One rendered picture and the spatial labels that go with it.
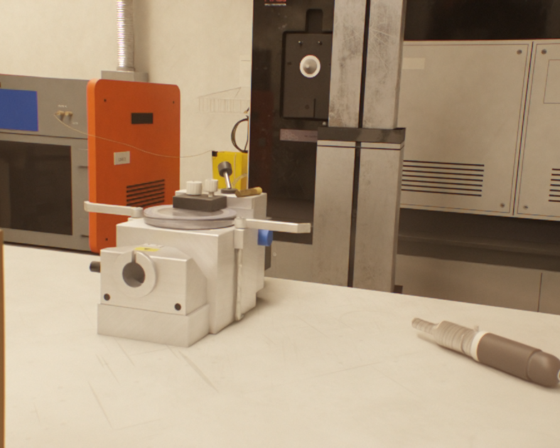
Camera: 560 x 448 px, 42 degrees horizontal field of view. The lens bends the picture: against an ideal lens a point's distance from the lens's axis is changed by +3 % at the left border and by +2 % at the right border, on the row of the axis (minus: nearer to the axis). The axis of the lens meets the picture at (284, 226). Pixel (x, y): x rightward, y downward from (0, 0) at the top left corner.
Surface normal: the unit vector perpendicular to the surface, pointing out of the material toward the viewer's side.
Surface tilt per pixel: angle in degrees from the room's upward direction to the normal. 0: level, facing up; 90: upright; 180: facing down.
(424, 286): 90
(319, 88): 90
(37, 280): 0
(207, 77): 90
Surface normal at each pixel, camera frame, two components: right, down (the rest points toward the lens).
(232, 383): 0.04, -0.98
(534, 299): -0.33, 0.15
